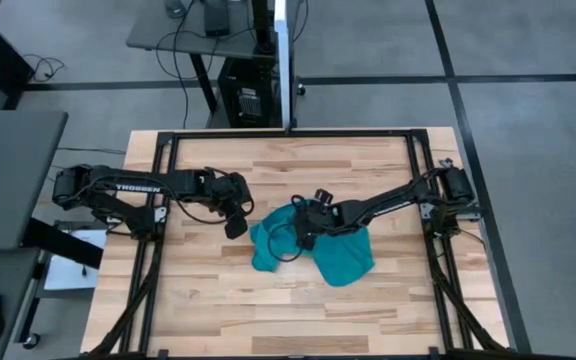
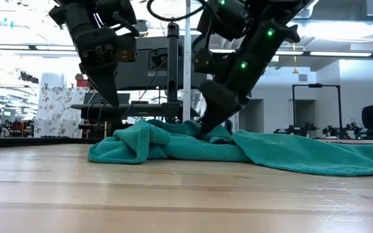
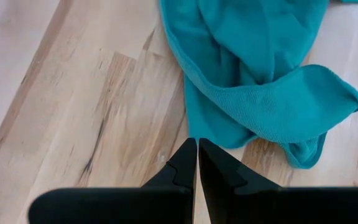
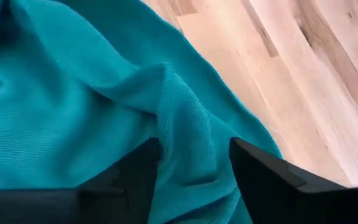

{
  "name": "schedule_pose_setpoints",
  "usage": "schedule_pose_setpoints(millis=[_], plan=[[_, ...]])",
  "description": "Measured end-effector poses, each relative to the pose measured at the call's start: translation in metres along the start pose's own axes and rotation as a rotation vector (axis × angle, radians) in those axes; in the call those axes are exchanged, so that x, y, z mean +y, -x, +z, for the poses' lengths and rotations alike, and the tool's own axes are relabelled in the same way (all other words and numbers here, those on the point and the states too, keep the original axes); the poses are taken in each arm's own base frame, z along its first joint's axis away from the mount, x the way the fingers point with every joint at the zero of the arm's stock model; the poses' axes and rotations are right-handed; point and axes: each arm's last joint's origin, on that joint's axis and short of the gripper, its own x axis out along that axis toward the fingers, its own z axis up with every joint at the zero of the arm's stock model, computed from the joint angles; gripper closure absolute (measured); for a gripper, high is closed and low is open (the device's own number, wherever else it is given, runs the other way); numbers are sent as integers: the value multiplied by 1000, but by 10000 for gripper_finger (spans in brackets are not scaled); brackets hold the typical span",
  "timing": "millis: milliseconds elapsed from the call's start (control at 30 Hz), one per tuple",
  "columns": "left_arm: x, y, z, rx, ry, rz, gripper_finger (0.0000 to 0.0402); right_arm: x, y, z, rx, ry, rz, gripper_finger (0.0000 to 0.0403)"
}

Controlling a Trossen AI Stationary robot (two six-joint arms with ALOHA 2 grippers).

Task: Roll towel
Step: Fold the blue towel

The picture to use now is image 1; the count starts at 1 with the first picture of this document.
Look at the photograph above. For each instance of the white paper sheet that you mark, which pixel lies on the white paper sheet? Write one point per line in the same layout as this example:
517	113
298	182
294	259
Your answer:
68	270

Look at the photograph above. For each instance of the black monitor stand pole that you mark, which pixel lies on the black monitor stand pole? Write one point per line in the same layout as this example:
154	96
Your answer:
263	25

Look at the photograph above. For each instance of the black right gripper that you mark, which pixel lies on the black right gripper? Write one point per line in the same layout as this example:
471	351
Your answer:
318	220

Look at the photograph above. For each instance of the black power brick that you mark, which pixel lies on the black power brick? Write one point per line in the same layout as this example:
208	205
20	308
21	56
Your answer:
216	17

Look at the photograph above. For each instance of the teal terry towel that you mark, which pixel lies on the teal terry towel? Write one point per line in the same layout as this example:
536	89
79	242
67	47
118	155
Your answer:
343	260

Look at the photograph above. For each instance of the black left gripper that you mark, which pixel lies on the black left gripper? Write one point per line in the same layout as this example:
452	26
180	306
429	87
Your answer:
230	195

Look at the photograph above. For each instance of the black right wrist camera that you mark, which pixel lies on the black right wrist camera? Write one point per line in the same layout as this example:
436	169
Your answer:
323	196

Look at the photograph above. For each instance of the white vertical post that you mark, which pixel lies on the white vertical post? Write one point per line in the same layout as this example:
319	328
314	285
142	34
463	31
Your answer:
284	65

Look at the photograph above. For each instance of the black aluminium table frame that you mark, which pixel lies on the black aluminium table frame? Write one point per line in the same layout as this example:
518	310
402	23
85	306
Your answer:
288	134

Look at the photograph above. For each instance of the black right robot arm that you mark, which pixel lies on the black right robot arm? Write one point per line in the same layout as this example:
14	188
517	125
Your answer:
393	200

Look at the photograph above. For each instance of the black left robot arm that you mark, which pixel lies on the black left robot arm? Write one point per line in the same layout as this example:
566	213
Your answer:
133	187

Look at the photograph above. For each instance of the black desk foot bar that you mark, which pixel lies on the black desk foot bar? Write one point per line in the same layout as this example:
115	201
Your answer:
63	242

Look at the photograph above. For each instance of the black caster wheel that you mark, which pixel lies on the black caster wheel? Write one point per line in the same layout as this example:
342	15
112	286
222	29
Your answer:
31	341

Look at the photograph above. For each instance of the black computer tower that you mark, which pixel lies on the black computer tower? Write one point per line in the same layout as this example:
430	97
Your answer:
248	95

